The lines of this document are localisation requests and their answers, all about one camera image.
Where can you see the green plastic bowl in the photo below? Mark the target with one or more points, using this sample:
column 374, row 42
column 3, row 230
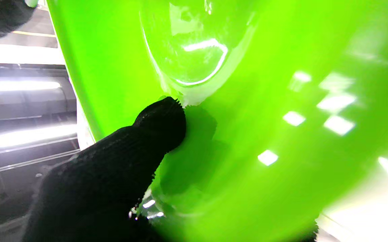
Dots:
column 281, row 67

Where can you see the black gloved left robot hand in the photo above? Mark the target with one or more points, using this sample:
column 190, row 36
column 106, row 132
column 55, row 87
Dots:
column 106, row 178

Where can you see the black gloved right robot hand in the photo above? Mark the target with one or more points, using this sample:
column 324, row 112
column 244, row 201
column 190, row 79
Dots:
column 5, row 15

